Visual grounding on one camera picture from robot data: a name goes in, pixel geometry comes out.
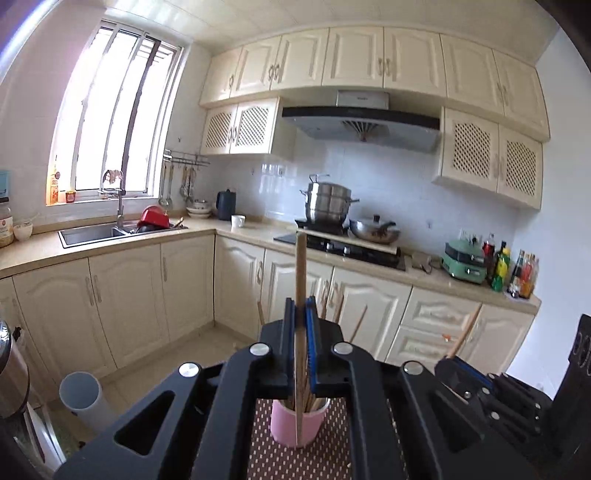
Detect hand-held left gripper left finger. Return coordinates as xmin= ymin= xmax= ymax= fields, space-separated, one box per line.
xmin=54 ymin=298 xmax=296 ymax=480

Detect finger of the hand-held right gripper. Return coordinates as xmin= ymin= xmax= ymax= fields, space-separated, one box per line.
xmin=434 ymin=357 xmax=497 ymax=418
xmin=480 ymin=371 xmax=552 ymax=437

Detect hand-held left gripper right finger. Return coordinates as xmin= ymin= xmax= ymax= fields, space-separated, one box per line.
xmin=305 ymin=296 xmax=541 ymax=480

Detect bunch of wooden chopsticks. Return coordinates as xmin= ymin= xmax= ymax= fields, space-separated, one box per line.
xmin=256 ymin=277 xmax=369 ymax=414

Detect light wooden chopstick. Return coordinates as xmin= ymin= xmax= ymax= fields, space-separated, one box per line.
xmin=294 ymin=232 xmax=308 ymax=446
xmin=444 ymin=303 xmax=483 ymax=361

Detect pink cup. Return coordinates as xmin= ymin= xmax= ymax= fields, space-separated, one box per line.
xmin=270 ymin=396 xmax=332 ymax=448

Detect hanging metal kitchen utensils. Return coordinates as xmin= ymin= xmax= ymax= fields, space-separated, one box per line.
xmin=158 ymin=164 xmax=197 ymax=207

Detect black gas stove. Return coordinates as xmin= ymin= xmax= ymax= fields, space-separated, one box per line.
xmin=274 ymin=219 xmax=407 ymax=271

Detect green plastic bottle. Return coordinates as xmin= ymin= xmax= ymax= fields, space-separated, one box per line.
xmin=492 ymin=241 xmax=511 ymax=292

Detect green electric multi cooker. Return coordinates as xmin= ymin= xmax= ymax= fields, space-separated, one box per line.
xmin=441 ymin=239 xmax=491 ymax=284

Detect metal wok with lid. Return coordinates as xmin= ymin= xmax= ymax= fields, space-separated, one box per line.
xmin=349 ymin=215 xmax=402 ymax=244

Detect dark sauce bottle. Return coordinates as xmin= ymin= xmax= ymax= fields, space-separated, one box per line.
xmin=510 ymin=249 xmax=527 ymax=296

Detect red sauce bottle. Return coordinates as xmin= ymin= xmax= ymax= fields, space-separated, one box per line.
xmin=524 ymin=253 xmax=540 ymax=300

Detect round polka dot table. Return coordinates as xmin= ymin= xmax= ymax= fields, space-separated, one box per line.
xmin=247 ymin=396 xmax=409 ymax=480

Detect stainless steel steamer pot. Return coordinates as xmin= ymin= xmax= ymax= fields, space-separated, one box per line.
xmin=300 ymin=174 xmax=360 ymax=224

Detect dark electric kettle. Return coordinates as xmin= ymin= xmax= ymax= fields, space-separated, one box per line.
xmin=216 ymin=189 xmax=237 ymax=221

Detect red pot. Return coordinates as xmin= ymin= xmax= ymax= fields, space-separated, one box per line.
xmin=137 ymin=206 xmax=171 ymax=233

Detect metal kitchen faucet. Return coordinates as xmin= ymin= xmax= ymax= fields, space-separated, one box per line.
xmin=99 ymin=170 xmax=126 ymax=229

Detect black range hood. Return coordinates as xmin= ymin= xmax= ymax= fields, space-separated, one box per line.
xmin=281 ymin=90 xmax=441 ymax=154

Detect white plastic bucket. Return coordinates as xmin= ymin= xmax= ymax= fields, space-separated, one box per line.
xmin=59 ymin=371 xmax=116 ymax=435

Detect stainless steel sink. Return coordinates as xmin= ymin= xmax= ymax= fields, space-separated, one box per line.
xmin=58 ymin=222 xmax=189 ymax=247

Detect orange label bottle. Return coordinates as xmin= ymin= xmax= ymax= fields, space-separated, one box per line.
xmin=48 ymin=161 xmax=61 ymax=205

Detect silver rice cooker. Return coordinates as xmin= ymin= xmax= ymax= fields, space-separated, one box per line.
xmin=0 ymin=318 xmax=31 ymax=420

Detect barred kitchen window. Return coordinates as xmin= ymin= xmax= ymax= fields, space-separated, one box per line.
xmin=46 ymin=19 xmax=184 ymax=207

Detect large white lid jar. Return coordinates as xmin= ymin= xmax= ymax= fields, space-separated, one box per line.
xmin=0 ymin=198 xmax=14 ymax=247

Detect metal wall utensil rail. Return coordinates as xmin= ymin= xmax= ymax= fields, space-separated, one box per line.
xmin=164 ymin=149 xmax=211 ymax=167

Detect cream lattice door wall cabinet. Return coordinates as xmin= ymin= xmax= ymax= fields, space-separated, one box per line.
xmin=431 ymin=106 xmax=544 ymax=210
xmin=200 ymin=97 xmax=296 ymax=160

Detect white frame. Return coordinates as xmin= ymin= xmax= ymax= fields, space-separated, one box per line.
xmin=21 ymin=401 xmax=68 ymax=476

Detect row of cream wall cabinets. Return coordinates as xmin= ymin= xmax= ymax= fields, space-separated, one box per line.
xmin=198 ymin=27 xmax=551 ymax=141

